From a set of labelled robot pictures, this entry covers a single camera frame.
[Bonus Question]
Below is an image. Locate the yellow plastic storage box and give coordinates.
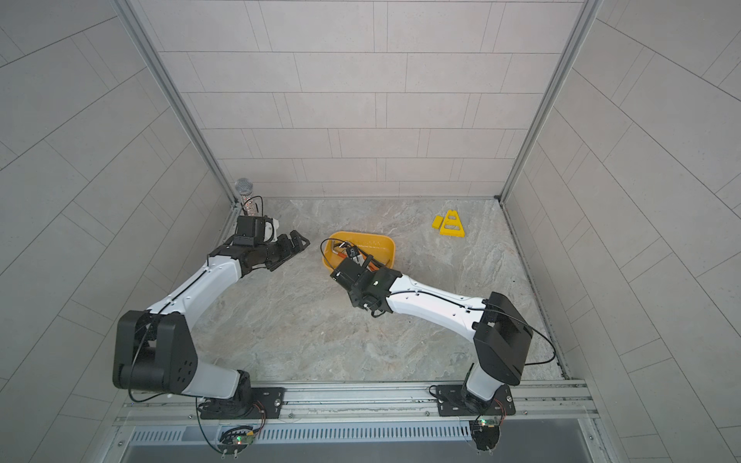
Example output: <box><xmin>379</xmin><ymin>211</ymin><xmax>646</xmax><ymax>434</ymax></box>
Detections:
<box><xmin>320</xmin><ymin>231</ymin><xmax>396</xmax><ymax>270</ymax></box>

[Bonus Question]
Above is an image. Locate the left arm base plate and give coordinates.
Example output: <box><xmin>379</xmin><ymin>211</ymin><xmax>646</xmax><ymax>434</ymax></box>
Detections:
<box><xmin>197</xmin><ymin>387</ymin><xmax>287</xmax><ymax>421</ymax></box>

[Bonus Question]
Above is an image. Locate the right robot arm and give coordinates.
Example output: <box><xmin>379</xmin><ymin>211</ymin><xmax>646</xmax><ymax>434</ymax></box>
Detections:
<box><xmin>331</xmin><ymin>259</ymin><xmax>535</xmax><ymax>413</ymax></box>

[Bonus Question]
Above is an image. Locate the right circuit board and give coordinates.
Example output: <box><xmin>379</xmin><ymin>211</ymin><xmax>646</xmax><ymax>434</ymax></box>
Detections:
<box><xmin>469</xmin><ymin>419</ymin><xmax>501</xmax><ymax>453</ymax></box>

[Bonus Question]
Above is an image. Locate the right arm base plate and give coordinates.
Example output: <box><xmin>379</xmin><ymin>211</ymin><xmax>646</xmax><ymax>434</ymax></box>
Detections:
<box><xmin>428</xmin><ymin>384</ymin><xmax>516</xmax><ymax>418</ymax></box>

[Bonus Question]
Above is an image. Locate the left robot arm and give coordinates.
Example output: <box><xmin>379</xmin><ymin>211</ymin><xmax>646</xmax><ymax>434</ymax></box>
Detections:
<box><xmin>112</xmin><ymin>231</ymin><xmax>310</xmax><ymax>408</ymax></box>

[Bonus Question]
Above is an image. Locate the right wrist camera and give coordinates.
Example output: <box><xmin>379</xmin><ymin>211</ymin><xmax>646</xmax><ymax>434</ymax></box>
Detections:
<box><xmin>342</xmin><ymin>246</ymin><xmax>365</xmax><ymax>264</ymax></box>

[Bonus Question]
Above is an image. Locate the left circuit board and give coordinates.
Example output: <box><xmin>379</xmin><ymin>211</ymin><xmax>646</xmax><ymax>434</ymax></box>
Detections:
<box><xmin>217</xmin><ymin>426</ymin><xmax>256</xmax><ymax>458</ymax></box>

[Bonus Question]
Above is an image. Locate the yellow triangular holder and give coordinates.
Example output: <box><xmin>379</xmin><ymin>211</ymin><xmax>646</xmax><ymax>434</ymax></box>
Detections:
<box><xmin>439</xmin><ymin>210</ymin><xmax>466</xmax><ymax>237</ymax></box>

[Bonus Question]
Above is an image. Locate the aluminium mounting rail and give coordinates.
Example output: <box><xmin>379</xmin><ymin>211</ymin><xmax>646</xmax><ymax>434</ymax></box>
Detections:
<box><xmin>113</xmin><ymin>378</ymin><xmax>600</xmax><ymax>428</ymax></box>

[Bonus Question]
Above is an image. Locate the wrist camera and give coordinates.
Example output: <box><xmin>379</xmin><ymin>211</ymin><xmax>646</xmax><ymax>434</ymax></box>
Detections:
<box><xmin>342</xmin><ymin>246</ymin><xmax>365</xmax><ymax>264</ymax></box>
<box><xmin>233</xmin><ymin>215</ymin><xmax>279</xmax><ymax>247</ymax></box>

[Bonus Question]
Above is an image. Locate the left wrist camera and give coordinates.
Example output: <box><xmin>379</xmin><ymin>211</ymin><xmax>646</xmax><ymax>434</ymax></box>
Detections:
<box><xmin>233</xmin><ymin>215</ymin><xmax>279</xmax><ymax>247</ymax></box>

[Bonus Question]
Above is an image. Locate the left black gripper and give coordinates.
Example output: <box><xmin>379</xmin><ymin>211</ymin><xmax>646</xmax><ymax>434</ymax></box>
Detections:
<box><xmin>253</xmin><ymin>230</ymin><xmax>311</xmax><ymax>270</ymax></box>

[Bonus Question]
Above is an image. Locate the circuit board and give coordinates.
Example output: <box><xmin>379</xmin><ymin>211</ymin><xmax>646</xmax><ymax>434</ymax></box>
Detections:
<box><xmin>217</xmin><ymin>426</ymin><xmax>256</xmax><ymax>458</ymax></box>
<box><xmin>469</xmin><ymin>419</ymin><xmax>501</xmax><ymax>453</ymax></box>

